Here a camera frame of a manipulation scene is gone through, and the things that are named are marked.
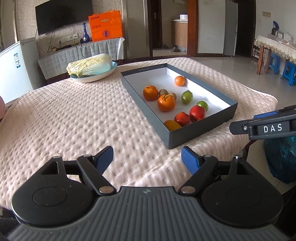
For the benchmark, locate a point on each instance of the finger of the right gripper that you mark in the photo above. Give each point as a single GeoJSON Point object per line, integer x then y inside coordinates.
{"type": "Point", "coordinates": [265, 115]}

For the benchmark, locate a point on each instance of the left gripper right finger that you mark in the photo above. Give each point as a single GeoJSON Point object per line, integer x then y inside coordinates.
{"type": "Point", "coordinates": [201, 168]}

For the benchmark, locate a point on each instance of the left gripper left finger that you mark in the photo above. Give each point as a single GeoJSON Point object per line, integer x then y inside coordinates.
{"type": "Point", "coordinates": [92, 169]}

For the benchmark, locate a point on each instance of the smooth orange kumquat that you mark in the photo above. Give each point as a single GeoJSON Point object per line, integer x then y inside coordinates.
{"type": "Point", "coordinates": [180, 81]}
{"type": "Point", "coordinates": [172, 125]}

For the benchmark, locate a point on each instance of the dark red persimmon fruit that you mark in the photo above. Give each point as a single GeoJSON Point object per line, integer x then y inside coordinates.
{"type": "Point", "coordinates": [182, 119]}

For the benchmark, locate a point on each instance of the red jujube fruit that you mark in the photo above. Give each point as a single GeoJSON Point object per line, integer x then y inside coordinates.
{"type": "Point", "coordinates": [197, 113]}

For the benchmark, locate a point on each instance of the small green jujube fruit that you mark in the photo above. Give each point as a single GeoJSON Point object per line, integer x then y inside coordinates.
{"type": "Point", "coordinates": [203, 104]}

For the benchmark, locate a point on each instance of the large green jujube fruit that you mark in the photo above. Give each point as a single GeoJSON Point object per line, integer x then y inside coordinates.
{"type": "Point", "coordinates": [186, 97]}

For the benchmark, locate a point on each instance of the stemmed orange mandarin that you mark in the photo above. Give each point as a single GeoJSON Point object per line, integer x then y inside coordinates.
{"type": "Point", "coordinates": [166, 103]}

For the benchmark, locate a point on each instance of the brown round longan fruit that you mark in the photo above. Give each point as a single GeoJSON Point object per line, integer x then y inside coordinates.
{"type": "Point", "coordinates": [163, 92]}

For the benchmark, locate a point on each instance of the large wrinkled orange mandarin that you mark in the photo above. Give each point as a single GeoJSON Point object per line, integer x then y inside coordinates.
{"type": "Point", "coordinates": [150, 93]}

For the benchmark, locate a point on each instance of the wooden kitchen cabinet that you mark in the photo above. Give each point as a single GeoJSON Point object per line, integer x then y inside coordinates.
{"type": "Point", "coordinates": [179, 34]}

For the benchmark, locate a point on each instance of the teal plastic bag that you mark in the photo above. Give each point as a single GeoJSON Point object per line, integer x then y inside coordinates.
{"type": "Point", "coordinates": [280, 156]}

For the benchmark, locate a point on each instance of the blue plastic stool near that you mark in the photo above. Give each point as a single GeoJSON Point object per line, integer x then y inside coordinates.
{"type": "Point", "coordinates": [289, 72]}

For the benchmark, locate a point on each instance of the blue plastic stool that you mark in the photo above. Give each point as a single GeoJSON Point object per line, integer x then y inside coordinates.
{"type": "Point", "coordinates": [289, 72]}
{"type": "Point", "coordinates": [274, 63]}

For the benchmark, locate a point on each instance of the blue plastic stool far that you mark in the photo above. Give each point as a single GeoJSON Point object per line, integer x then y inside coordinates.
{"type": "Point", "coordinates": [274, 63]}

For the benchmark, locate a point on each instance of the pink quilted table cover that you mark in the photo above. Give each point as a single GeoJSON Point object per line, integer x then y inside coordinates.
{"type": "Point", "coordinates": [70, 119]}

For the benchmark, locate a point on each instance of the grey cardboard box tray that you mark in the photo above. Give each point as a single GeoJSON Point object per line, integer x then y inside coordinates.
{"type": "Point", "coordinates": [221, 107]}

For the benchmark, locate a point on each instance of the lace covered dining table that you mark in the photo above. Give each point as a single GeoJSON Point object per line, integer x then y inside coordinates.
{"type": "Point", "coordinates": [282, 47]}

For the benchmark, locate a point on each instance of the light blue ceramic plate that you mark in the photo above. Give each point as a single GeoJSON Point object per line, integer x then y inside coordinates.
{"type": "Point", "coordinates": [94, 78]}

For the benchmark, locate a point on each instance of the napa cabbage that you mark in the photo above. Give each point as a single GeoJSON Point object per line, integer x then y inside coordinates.
{"type": "Point", "coordinates": [90, 66]}

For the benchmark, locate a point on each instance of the cloth covered tv cabinet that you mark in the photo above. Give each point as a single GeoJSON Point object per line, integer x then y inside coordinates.
{"type": "Point", "coordinates": [55, 63]}

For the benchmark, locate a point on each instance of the pink plush cushion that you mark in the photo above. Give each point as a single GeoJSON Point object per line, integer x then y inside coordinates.
{"type": "Point", "coordinates": [2, 108]}

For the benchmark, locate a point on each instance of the white chest freezer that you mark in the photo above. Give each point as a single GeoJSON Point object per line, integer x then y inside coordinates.
{"type": "Point", "coordinates": [20, 70]}

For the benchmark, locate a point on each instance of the blue glass bottle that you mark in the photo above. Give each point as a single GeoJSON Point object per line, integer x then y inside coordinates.
{"type": "Point", "coordinates": [85, 38]}

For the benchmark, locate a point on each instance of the white container on cabinet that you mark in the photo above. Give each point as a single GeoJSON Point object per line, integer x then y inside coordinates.
{"type": "Point", "coordinates": [183, 17]}

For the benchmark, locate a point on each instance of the orange gift box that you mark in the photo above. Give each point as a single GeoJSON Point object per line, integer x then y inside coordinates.
{"type": "Point", "coordinates": [106, 25]}

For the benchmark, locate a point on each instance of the black flat television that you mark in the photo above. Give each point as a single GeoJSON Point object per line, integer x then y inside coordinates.
{"type": "Point", "coordinates": [56, 14]}

